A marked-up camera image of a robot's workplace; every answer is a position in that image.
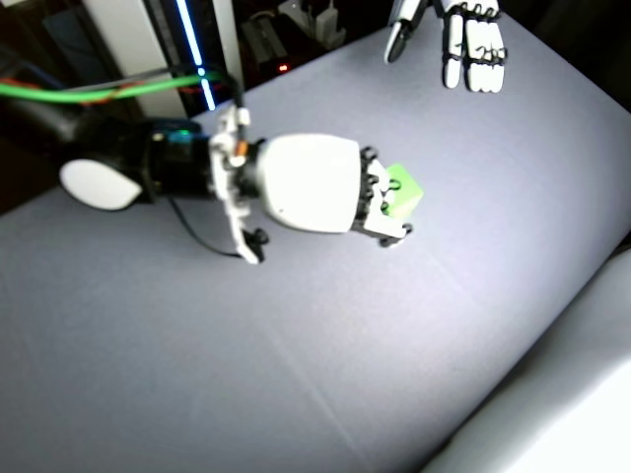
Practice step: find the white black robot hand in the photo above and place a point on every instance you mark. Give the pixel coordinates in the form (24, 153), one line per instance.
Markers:
(483, 49)
(310, 182)

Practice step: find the green cube block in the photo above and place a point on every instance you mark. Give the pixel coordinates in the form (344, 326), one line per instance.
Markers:
(409, 192)

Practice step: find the black box with red light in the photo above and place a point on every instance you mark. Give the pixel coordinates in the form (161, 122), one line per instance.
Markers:
(281, 69)

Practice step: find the grey table cloth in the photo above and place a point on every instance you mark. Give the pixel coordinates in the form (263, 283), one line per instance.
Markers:
(296, 320)

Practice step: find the blue light strip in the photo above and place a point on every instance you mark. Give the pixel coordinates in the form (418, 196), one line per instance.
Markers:
(189, 34)

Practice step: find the white pillar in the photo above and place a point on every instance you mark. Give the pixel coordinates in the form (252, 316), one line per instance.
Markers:
(123, 39)

